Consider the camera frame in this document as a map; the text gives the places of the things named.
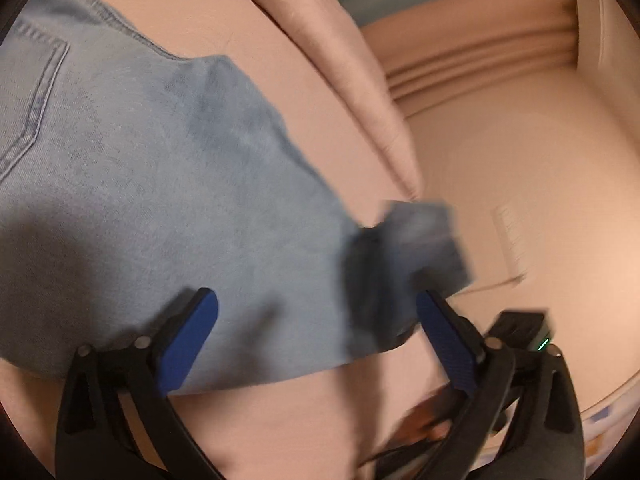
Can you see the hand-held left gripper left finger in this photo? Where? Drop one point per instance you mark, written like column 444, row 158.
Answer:
column 192, row 335

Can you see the white printed cloth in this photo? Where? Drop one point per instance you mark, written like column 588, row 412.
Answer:
column 602, row 427

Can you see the pink folded quilt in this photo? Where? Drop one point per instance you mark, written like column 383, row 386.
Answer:
column 345, row 75

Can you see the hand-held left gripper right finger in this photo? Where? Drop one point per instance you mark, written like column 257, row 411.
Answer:
column 446, row 342

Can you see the pink bed sheet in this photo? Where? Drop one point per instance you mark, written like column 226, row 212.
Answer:
column 280, row 90

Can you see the light blue denim pants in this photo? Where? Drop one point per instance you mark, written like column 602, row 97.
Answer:
column 150, row 185

